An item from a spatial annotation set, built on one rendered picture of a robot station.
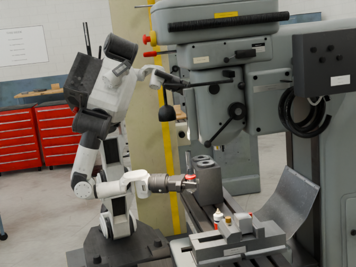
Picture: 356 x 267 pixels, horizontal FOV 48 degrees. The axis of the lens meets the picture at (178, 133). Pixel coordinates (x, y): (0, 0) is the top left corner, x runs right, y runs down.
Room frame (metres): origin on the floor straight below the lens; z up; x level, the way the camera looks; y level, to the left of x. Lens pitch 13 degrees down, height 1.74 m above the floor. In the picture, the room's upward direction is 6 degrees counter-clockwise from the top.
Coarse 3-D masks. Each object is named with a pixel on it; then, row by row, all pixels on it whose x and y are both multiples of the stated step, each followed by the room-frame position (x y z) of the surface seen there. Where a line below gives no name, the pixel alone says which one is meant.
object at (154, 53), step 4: (144, 52) 1.68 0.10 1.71; (148, 52) 1.68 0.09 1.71; (152, 52) 1.68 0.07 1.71; (156, 52) 1.68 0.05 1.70; (160, 52) 1.69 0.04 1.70; (164, 52) 1.69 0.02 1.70; (168, 52) 1.69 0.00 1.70; (172, 52) 1.70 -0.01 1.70; (176, 52) 1.70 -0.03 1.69; (144, 56) 1.68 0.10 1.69; (148, 56) 1.68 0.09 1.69; (152, 56) 1.68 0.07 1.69
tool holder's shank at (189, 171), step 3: (186, 150) 1.67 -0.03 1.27; (189, 150) 1.67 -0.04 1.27; (186, 153) 1.66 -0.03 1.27; (189, 153) 1.65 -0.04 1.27; (186, 156) 1.66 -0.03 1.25; (189, 156) 1.65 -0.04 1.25; (186, 159) 1.66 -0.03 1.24; (189, 159) 1.65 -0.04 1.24; (186, 162) 1.66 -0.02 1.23; (189, 162) 1.65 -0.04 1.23; (186, 165) 1.66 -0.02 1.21; (189, 165) 1.65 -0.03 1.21; (189, 168) 1.65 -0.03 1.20; (192, 168) 1.66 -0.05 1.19; (186, 171) 1.66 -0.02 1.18; (189, 171) 1.65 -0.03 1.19; (192, 171) 1.65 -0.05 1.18; (189, 174) 1.65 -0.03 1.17; (192, 174) 1.66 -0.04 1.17
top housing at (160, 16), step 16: (176, 0) 1.48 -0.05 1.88; (192, 0) 1.49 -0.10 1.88; (208, 0) 1.49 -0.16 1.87; (224, 0) 1.50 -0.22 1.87; (240, 0) 1.51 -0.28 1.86; (256, 0) 1.52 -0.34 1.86; (272, 0) 1.53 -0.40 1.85; (160, 16) 1.49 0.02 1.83; (176, 16) 1.47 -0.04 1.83; (192, 16) 1.48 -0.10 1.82; (208, 16) 1.49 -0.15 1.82; (224, 16) 1.50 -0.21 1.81; (160, 32) 1.50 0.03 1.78; (176, 32) 1.47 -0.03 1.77; (192, 32) 1.48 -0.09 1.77; (208, 32) 1.49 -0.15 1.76; (224, 32) 1.50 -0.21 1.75; (240, 32) 1.51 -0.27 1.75; (256, 32) 1.52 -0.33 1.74; (272, 32) 1.54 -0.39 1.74
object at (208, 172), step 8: (192, 160) 1.99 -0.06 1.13; (200, 160) 1.94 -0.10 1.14; (208, 160) 1.92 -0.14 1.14; (200, 168) 1.84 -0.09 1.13; (208, 168) 1.83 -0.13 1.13; (216, 168) 1.83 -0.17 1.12; (200, 176) 1.82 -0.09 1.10; (208, 176) 1.82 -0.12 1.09; (216, 176) 1.83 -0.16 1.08; (200, 184) 1.82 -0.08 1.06; (208, 184) 1.82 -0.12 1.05; (216, 184) 1.83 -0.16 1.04; (200, 192) 1.82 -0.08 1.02; (208, 192) 1.82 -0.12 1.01; (216, 192) 1.83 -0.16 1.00; (200, 200) 1.82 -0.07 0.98; (208, 200) 1.82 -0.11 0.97; (216, 200) 1.83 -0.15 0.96
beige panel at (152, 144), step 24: (120, 0) 3.29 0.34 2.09; (144, 0) 3.32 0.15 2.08; (120, 24) 3.28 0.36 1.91; (144, 24) 3.31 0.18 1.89; (144, 48) 3.31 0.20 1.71; (168, 72) 3.34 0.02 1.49; (144, 96) 3.30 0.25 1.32; (168, 96) 3.33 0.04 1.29; (144, 120) 3.30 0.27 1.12; (144, 144) 3.29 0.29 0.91; (168, 144) 3.32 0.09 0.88; (144, 168) 3.29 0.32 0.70; (168, 168) 3.32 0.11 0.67; (168, 192) 3.32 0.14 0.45; (144, 216) 3.28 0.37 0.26; (168, 216) 3.31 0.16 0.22; (168, 240) 3.24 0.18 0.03
